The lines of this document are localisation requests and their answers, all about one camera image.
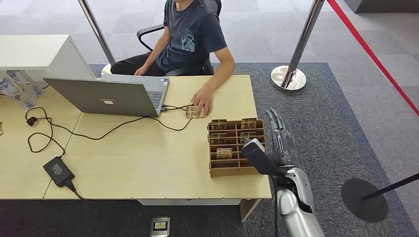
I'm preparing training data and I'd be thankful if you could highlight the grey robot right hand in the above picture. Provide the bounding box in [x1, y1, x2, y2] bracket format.
[265, 108, 298, 168]

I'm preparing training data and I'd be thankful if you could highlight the person's left hand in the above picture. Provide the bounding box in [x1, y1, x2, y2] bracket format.
[191, 87, 214, 117]

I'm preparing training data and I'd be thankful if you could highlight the wooden card organizer box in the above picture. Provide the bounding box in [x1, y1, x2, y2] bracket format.
[207, 118, 266, 178]

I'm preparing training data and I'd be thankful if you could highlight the person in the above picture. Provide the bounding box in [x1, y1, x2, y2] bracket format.
[110, 0, 236, 117]

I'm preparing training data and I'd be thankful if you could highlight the black office chair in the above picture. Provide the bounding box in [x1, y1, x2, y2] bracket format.
[136, 0, 222, 77]

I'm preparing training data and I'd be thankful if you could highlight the grey laptop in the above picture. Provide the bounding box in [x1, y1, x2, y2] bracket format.
[43, 74, 170, 118]

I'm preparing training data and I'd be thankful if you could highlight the dark grey rug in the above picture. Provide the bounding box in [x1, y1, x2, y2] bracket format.
[0, 62, 419, 237]

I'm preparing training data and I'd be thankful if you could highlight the wooden desk leg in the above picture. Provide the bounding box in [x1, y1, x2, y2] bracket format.
[239, 198, 261, 223]

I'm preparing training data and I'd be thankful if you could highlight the white cabinet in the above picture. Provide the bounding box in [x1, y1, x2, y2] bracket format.
[0, 34, 96, 81]

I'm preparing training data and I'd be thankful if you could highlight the clear plastic water bottle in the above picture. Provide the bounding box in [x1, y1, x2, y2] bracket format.
[0, 78, 36, 110]
[6, 70, 43, 97]

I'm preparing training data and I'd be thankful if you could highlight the red barrier belt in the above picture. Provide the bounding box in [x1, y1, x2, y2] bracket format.
[327, 0, 419, 118]

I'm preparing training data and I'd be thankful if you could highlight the black power adapter brick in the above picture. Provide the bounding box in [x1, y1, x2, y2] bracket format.
[42, 156, 76, 189]

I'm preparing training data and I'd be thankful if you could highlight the metal floor socket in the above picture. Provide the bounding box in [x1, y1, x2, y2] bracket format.
[150, 217, 171, 237]

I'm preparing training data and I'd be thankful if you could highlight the dark furniture base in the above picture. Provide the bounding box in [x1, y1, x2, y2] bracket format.
[343, 0, 419, 14]

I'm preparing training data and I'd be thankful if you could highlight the black wrist camera, pale box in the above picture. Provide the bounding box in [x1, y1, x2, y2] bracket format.
[241, 138, 286, 176]

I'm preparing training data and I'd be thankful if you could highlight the black card reader cable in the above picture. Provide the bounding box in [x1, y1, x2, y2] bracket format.
[161, 104, 192, 111]

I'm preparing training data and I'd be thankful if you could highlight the chrome stanchion post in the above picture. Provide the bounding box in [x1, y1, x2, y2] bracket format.
[78, 0, 116, 76]
[270, 0, 325, 92]

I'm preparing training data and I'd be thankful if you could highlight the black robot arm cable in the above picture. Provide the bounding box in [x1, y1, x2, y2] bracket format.
[272, 175, 280, 237]

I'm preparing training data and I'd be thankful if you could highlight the black laptop power cable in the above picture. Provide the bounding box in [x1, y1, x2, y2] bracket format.
[25, 105, 194, 159]

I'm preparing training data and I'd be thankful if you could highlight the black stanchion post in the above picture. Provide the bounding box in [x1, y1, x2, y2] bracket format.
[341, 172, 419, 223]

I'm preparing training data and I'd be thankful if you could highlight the black mains cable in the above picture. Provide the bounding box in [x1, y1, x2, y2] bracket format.
[64, 180, 86, 200]

